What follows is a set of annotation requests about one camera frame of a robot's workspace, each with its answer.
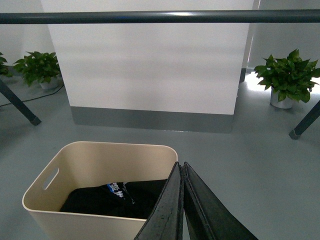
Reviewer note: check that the green potted plant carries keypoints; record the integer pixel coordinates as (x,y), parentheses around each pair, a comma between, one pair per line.
(290,79)
(41,68)

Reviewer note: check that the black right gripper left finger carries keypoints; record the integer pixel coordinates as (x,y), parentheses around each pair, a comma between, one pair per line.
(166,219)

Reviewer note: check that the beige plastic laundry hamper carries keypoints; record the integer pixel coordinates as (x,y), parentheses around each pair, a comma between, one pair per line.
(85,164)

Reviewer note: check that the green potted plant left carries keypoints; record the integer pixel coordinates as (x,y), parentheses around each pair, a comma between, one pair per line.
(41,68)

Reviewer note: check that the green plant far left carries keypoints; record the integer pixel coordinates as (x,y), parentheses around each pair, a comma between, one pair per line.
(4,68)

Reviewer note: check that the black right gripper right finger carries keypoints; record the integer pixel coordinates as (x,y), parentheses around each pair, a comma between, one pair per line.
(206,216)

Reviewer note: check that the dark grey clothes rack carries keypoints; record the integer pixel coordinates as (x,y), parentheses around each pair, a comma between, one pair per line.
(160,120)

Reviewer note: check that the green potted plant right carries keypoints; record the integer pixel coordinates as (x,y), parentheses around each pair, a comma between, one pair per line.
(290,79)

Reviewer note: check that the black printed t-shirt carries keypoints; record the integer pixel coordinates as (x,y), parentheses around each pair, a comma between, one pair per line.
(135,199)

